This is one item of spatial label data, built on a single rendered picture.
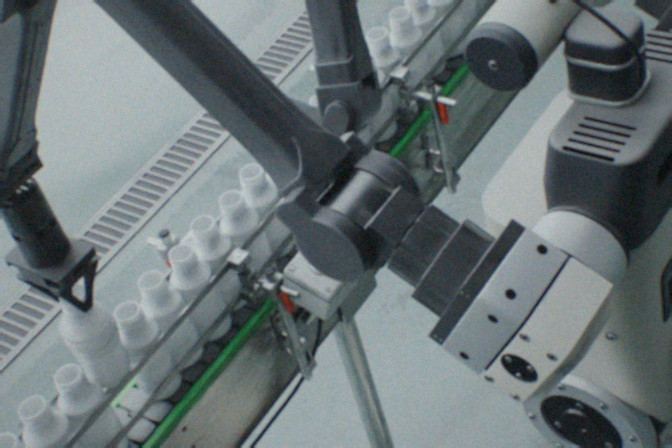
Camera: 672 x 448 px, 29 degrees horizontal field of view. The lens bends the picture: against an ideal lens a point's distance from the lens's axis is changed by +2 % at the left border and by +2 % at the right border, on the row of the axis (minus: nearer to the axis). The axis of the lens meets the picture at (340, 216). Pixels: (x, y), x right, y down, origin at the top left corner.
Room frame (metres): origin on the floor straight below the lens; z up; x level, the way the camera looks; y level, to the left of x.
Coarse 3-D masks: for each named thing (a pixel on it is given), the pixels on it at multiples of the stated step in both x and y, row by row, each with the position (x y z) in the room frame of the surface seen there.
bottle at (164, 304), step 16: (160, 272) 1.31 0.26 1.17; (144, 288) 1.29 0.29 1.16; (160, 288) 1.29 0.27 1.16; (144, 304) 1.30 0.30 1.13; (160, 304) 1.29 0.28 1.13; (176, 304) 1.29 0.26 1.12; (160, 320) 1.28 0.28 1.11; (192, 320) 1.31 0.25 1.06; (176, 336) 1.28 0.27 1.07; (192, 336) 1.29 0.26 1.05; (176, 352) 1.28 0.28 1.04
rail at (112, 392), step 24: (456, 0) 1.82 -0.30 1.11; (456, 48) 1.80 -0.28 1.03; (432, 72) 1.74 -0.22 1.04; (288, 240) 1.44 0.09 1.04; (264, 264) 1.40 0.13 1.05; (168, 336) 1.25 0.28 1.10; (144, 360) 1.22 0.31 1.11; (120, 384) 1.18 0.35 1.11; (168, 384) 1.23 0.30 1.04; (96, 408) 1.15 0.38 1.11; (144, 408) 1.19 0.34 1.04; (120, 432) 1.16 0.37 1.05
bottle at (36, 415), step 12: (36, 396) 1.16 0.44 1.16; (24, 408) 1.15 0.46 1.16; (36, 408) 1.16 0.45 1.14; (48, 408) 1.14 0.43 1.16; (24, 420) 1.13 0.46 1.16; (36, 420) 1.12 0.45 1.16; (48, 420) 1.13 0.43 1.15; (60, 420) 1.14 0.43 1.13; (24, 432) 1.14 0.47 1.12; (36, 432) 1.12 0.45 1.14; (48, 432) 1.12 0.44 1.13; (60, 432) 1.12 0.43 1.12; (72, 432) 1.14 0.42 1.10; (36, 444) 1.12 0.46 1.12; (48, 444) 1.11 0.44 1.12; (60, 444) 1.11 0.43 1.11
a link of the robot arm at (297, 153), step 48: (96, 0) 1.00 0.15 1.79; (144, 0) 0.97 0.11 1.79; (144, 48) 0.97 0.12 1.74; (192, 48) 0.94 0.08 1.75; (192, 96) 0.94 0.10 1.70; (240, 96) 0.91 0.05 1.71; (288, 144) 0.88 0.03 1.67; (336, 144) 0.89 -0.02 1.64; (288, 192) 0.87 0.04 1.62; (336, 240) 0.81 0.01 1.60
